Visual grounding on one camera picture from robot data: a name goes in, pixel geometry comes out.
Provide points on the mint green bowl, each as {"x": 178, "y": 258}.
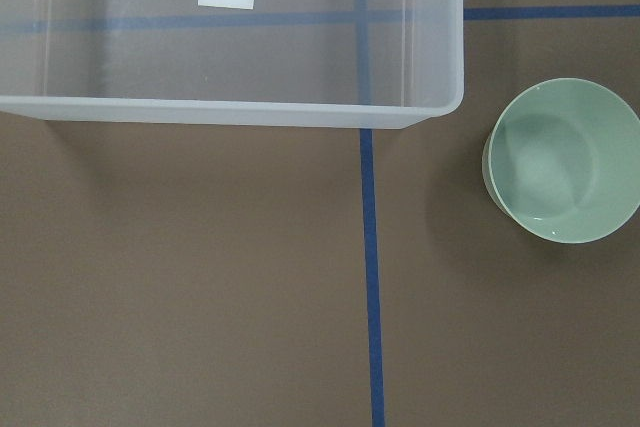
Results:
{"x": 562, "y": 161}

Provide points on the clear plastic storage box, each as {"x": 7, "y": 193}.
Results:
{"x": 377, "y": 64}

